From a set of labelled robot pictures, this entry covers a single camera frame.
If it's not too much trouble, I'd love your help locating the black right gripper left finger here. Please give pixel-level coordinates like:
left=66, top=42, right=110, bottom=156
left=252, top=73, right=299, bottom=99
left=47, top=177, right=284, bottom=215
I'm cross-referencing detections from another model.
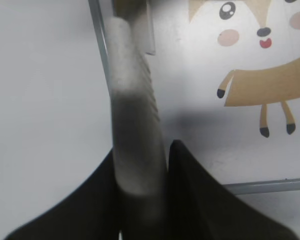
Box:
left=2, top=147, right=131, bottom=240

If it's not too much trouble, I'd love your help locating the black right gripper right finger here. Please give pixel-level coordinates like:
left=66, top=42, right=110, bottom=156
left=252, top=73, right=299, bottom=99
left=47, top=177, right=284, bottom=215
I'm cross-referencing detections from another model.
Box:
left=167, top=140, right=298, bottom=240

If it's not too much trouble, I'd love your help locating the white-handled kitchen knife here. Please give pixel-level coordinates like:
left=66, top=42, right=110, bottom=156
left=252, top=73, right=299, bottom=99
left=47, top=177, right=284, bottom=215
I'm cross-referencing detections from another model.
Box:
left=106, top=0, right=170, bottom=240

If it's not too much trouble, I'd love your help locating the white grey-rimmed cutting board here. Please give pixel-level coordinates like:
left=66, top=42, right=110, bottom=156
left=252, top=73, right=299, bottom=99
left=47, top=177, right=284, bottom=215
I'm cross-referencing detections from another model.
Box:
left=88, top=0, right=300, bottom=195

